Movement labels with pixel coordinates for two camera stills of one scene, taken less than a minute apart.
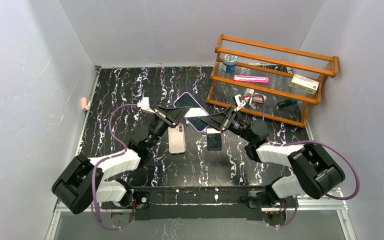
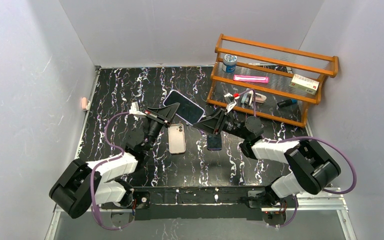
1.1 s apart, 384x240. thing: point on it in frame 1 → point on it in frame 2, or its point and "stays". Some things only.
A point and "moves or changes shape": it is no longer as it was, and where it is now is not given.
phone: (177, 139) stays
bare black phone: (214, 141) stays
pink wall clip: (84, 103) stays
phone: (186, 99) moves or changes shape
